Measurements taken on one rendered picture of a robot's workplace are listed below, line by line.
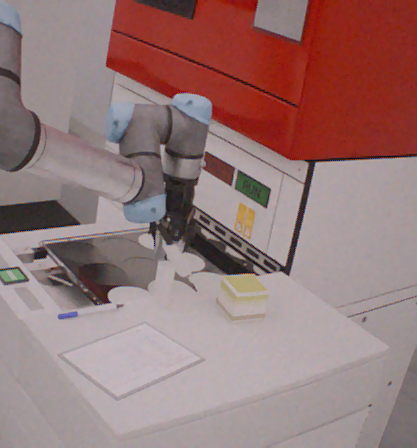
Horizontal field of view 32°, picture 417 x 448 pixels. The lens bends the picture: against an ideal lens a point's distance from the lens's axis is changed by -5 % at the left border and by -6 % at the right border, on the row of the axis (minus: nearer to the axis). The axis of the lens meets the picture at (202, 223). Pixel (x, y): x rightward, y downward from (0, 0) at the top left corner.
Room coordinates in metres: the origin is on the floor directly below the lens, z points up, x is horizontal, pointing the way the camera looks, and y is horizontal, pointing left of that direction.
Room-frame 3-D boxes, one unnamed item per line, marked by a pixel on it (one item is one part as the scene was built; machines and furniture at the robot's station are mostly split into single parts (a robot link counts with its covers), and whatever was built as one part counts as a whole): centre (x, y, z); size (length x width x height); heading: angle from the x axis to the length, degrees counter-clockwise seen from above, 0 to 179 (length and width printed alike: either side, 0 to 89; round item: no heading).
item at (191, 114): (1.35, 0.06, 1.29); 0.09 x 0.08 x 0.11; 114
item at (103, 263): (1.52, 0.11, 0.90); 0.34 x 0.34 x 0.01; 40
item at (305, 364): (1.16, -0.06, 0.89); 0.62 x 0.35 x 0.14; 130
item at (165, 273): (1.26, 0.04, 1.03); 0.06 x 0.04 x 0.13; 130
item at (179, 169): (1.35, 0.06, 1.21); 0.08 x 0.08 x 0.05
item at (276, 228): (1.81, 0.06, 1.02); 0.82 x 0.03 x 0.40; 40
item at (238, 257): (1.67, -0.04, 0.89); 0.44 x 0.02 x 0.10; 40
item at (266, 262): (1.67, -0.05, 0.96); 0.44 x 0.01 x 0.02; 40
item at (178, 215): (1.34, 0.06, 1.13); 0.09 x 0.08 x 0.12; 175
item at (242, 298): (1.27, -0.10, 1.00); 0.07 x 0.07 x 0.07; 28
